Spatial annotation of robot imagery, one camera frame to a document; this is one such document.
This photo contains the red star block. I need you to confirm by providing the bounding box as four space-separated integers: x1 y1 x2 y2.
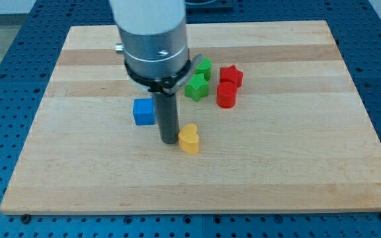
220 65 243 87

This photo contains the green star block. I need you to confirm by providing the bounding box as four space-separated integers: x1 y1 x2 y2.
185 73 209 102

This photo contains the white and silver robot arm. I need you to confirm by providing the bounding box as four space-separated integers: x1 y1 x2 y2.
109 0 191 95

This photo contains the black clamp with grey lever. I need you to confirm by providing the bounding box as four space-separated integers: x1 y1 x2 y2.
124 54 203 97

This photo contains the yellow heart block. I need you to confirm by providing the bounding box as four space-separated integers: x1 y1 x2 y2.
178 124 200 154

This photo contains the green rounded block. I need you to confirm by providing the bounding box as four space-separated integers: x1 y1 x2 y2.
194 57 212 81

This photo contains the red cylinder block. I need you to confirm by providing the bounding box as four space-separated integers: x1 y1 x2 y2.
216 82 237 108

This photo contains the wooden board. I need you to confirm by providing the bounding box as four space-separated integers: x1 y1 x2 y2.
0 20 381 215

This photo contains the blue cube block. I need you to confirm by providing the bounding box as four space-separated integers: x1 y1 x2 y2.
132 98 155 126

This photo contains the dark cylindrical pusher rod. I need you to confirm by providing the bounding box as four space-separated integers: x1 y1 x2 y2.
152 93 179 144

